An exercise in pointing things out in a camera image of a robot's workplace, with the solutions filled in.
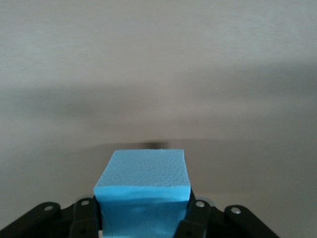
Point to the blue foam block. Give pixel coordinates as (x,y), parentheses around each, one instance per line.
(143,178)

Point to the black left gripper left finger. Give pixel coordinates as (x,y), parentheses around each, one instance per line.
(81,215)

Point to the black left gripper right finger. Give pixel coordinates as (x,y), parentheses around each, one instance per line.
(198,218)

